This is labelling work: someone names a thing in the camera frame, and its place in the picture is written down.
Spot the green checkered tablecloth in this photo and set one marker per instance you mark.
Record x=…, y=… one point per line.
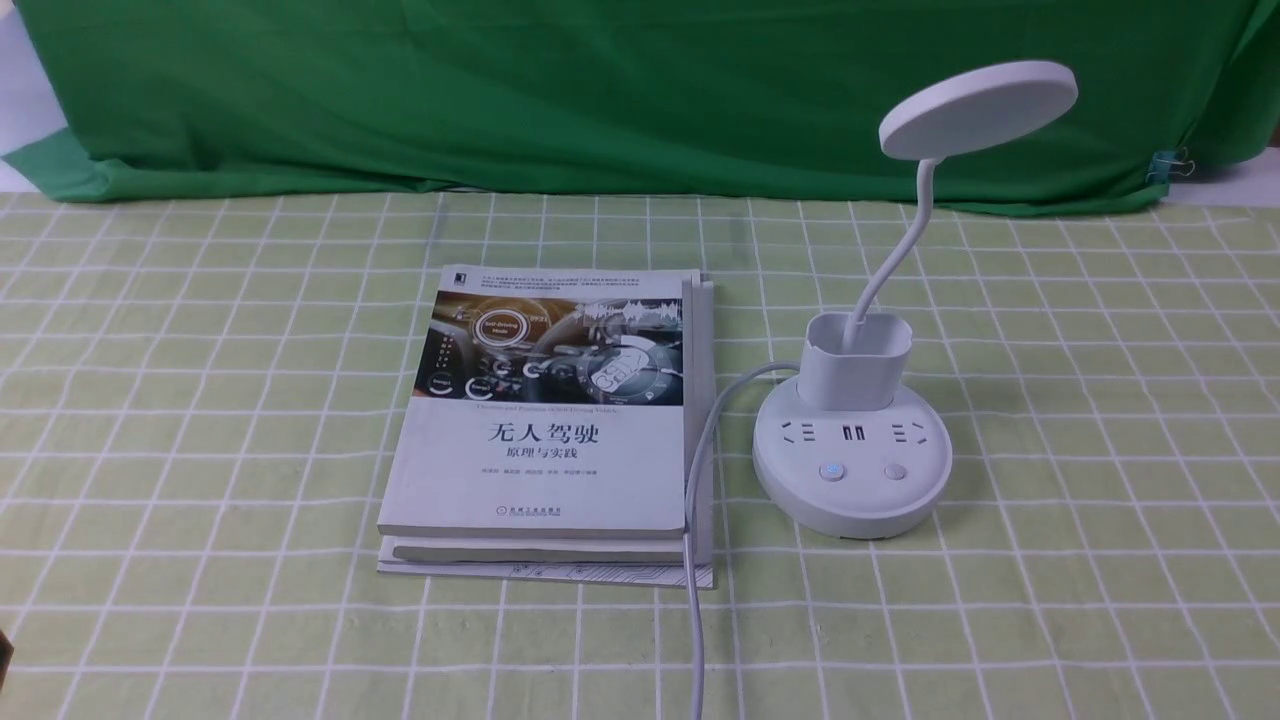
x=201, y=401

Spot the bottom white book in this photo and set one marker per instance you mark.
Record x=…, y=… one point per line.
x=700, y=420

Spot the top self-driving textbook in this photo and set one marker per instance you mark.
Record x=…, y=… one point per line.
x=545, y=440

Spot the white desk lamp with socket base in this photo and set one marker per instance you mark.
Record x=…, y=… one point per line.
x=844, y=447

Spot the green backdrop cloth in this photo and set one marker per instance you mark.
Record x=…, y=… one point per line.
x=772, y=99

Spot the teal binder clip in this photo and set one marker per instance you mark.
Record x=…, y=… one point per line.
x=1170, y=166

